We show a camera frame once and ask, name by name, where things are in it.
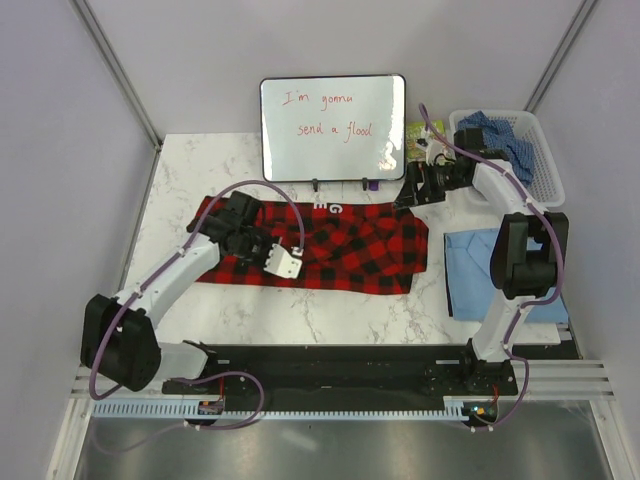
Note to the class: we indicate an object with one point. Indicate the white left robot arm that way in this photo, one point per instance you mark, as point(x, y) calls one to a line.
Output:
point(119, 343)

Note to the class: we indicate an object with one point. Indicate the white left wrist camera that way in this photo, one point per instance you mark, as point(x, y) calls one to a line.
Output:
point(284, 263)

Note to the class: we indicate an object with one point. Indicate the blue checkered shirt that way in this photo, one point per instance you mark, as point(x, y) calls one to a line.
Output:
point(499, 135)

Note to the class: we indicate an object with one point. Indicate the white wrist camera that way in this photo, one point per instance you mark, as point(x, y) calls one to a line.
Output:
point(435, 151)
point(284, 263)

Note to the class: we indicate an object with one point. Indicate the folded light blue shirt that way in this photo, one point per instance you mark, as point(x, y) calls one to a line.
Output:
point(469, 287)

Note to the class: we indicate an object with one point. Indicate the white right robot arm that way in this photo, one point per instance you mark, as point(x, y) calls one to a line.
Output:
point(527, 263)

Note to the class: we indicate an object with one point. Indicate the white plastic basket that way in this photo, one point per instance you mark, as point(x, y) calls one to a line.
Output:
point(546, 186)

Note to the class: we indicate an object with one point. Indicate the whiteboard with red writing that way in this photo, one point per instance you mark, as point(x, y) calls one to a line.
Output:
point(333, 128)

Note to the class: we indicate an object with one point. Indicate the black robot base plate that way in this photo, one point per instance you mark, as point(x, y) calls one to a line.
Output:
point(350, 377)

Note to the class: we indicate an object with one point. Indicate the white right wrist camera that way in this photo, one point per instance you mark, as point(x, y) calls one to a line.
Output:
point(435, 151)

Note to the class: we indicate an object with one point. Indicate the aluminium frame rail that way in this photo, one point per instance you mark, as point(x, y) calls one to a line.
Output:
point(113, 64)

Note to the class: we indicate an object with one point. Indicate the green children's book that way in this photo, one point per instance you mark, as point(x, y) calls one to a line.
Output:
point(414, 130)

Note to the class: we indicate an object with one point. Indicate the white slotted cable duct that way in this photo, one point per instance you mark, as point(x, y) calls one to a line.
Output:
point(201, 410)

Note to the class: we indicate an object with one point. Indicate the red black plaid shirt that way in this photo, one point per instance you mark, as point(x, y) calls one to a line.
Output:
point(363, 248)

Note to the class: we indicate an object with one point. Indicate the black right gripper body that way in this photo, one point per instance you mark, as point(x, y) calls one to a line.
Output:
point(437, 179)

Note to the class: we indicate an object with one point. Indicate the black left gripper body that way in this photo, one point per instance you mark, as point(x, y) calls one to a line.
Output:
point(255, 247)

